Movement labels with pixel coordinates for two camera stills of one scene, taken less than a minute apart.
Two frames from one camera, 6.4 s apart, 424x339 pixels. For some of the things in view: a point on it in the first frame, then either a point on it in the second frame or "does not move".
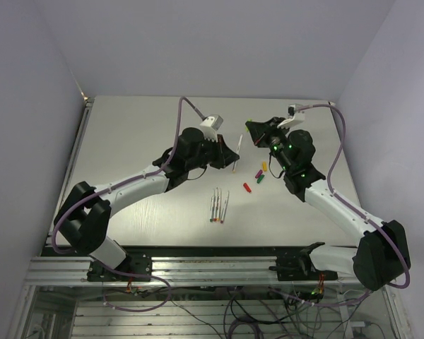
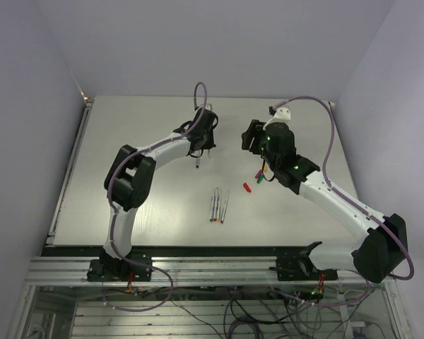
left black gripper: (219, 149) -> (210, 144)
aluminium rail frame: (174, 271) does not move
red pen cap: (247, 187) does not move
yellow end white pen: (219, 201) does not move
